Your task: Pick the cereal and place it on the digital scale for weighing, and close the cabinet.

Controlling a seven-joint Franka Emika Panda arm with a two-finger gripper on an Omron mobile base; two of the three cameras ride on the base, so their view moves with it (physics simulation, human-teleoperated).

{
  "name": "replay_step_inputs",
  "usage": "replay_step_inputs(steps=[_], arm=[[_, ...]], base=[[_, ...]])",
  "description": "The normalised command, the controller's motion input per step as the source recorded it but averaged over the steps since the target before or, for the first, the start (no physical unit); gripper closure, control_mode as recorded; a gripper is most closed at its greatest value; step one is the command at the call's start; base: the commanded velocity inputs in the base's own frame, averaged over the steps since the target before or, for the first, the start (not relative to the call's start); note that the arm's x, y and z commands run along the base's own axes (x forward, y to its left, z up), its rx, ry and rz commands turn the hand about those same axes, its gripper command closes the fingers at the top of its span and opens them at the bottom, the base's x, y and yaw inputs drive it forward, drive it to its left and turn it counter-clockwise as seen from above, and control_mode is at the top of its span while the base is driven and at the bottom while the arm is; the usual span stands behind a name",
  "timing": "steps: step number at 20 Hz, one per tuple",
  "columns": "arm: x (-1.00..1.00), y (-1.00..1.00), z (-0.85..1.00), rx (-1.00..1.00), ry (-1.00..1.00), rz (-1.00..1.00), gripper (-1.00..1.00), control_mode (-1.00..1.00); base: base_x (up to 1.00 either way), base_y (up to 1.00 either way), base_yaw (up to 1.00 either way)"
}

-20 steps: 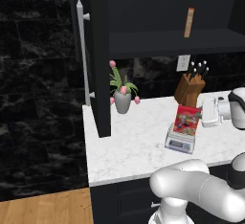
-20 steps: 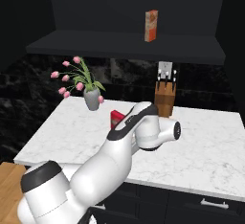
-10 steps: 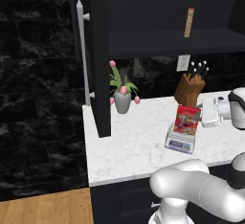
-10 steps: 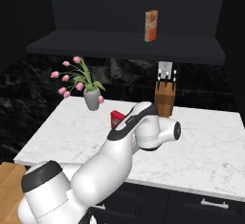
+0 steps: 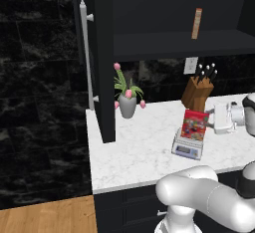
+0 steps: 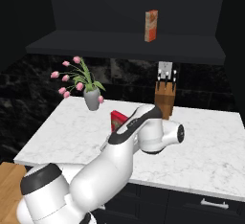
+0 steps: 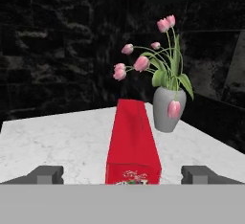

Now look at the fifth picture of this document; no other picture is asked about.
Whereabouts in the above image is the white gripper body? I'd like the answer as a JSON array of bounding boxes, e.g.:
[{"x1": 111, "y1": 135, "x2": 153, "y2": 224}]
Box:
[{"x1": 213, "y1": 103, "x2": 235, "y2": 135}]

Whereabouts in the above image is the red cereal box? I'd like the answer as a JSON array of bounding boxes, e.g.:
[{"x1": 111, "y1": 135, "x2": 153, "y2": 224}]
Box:
[{"x1": 180, "y1": 109, "x2": 210, "y2": 142}]

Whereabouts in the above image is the white digital scale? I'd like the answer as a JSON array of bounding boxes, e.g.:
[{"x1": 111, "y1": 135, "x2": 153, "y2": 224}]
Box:
[{"x1": 170, "y1": 127, "x2": 204, "y2": 161}]

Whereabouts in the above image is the dark base cabinet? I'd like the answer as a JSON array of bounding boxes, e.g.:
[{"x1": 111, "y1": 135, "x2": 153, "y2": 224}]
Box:
[{"x1": 93, "y1": 168, "x2": 255, "y2": 233}]

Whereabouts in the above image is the dark cabinet door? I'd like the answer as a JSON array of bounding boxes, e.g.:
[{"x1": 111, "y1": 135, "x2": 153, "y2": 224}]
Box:
[{"x1": 82, "y1": 0, "x2": 117, "y2": 144}]

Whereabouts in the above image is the wooden knife block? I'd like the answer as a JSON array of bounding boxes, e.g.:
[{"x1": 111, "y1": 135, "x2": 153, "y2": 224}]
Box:
[{"x1": 180, "y1": 76, "x2": 215, "y2": 114}]

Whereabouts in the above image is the grey flower vase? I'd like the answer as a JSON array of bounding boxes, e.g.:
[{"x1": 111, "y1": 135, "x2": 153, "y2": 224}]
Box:
[{"x1": 118, "y1": 94, "x2": 138, "y2": 119}]

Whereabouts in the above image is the pink tulip plant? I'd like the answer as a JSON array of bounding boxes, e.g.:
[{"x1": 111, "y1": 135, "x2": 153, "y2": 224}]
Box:
[{"x1": 113, "y1": 62, "x2": 147, "y2": 110}]

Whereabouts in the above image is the white wall socket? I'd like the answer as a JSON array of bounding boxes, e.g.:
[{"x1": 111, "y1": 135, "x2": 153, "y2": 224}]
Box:
[{"x1": 183, "y1": 56, "x2": 199, "y2": 76}]

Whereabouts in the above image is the dark wall cabinet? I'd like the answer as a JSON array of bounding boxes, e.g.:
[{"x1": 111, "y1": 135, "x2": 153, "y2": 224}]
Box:
[{"x1": 111, "y1": 0, "x2": 255, "y2": 63}]

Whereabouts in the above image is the silver cabinet door handle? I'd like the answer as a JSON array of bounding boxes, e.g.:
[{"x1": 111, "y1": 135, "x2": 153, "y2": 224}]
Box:
[{"x1": 79, "y1": 0, "x2": 101, "y2": 112}]

